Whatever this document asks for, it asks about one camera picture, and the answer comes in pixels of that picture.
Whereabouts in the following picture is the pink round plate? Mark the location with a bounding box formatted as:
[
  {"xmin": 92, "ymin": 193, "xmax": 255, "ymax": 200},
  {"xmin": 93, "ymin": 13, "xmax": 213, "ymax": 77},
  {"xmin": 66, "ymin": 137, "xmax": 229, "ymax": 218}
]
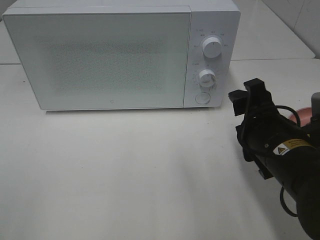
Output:
[{"xmin": 295, "ymin": 107, "xmax": 312, "ymax": 127}]

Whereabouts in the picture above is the white lower microwave knob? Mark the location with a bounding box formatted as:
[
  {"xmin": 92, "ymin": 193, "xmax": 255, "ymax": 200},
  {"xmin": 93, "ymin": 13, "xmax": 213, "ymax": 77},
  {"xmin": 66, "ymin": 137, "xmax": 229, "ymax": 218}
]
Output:
[{"xmin": 198, "ymin": 69, "xmax": 216, "ymax": 88}]

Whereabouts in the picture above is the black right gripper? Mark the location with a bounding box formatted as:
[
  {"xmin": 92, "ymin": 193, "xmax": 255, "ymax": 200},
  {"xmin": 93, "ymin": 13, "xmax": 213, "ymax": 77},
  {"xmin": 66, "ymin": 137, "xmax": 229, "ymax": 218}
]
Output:
[{"xmin": 228, "ymin": 78, "xmax": 300, "ymax": 163}]

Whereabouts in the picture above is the white adjacent table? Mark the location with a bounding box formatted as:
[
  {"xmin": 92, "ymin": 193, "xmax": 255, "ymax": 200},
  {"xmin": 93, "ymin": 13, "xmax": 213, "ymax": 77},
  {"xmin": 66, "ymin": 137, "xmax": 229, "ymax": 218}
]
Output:
[{"xmin": 231, "ymin": 0, "xmax": 316, "ymax": 61}]

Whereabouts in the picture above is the round white door release button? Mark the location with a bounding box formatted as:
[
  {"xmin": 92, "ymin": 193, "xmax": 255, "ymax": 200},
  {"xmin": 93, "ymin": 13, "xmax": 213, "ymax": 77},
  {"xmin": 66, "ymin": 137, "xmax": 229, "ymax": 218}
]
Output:
[{"xmin": 195, "ymin": 92, "xmax": 211, "ymax": 104}]

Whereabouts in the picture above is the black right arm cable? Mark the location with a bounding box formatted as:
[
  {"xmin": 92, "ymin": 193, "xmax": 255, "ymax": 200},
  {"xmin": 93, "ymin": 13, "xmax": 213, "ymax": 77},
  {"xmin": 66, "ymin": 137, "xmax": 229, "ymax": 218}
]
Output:
[{"xmin": 238, "ymin": 84, "xmax": 310, "ymax": 218}]

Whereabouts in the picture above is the white microwave door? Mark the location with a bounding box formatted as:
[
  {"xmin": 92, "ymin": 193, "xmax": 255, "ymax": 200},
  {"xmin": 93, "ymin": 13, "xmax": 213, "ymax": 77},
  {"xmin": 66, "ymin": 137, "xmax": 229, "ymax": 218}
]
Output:
[{"xmin": 3, "ymin": 6, "xmax": 191, "ymax": 111}]

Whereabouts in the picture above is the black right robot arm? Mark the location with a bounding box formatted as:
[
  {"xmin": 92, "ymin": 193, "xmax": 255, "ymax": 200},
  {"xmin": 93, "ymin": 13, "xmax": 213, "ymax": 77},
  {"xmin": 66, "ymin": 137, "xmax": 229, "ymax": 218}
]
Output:
[{"xmin": 228, "ymin": 78, "xmax": 320, "ymax": 240}]

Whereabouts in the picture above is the white upper microwave knob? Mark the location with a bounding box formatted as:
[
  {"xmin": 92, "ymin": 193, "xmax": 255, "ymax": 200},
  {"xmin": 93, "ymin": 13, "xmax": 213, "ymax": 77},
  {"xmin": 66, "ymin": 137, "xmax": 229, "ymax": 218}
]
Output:
[{"xmin": 202, "ymin": 36, "xmax": 222, "ymax": 59}]

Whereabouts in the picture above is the white microwave knob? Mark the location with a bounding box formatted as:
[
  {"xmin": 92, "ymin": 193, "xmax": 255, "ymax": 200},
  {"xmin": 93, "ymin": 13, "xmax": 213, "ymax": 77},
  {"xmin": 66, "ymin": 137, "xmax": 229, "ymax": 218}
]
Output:
[
  {"xmin": 198, "ymin": 69, "xmax": 216, "ymax": 88},
  {"xmin": 202, "ymin": 36, "xmax": 222, "ymax": 59}
]

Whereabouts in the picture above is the white microwave oven body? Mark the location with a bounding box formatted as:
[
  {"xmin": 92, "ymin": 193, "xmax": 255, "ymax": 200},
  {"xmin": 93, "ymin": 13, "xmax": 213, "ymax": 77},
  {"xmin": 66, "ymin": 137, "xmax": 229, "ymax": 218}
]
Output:
[{"xmin": 2, "ymin": 0, "xmax": 241, "ymax": 111}]

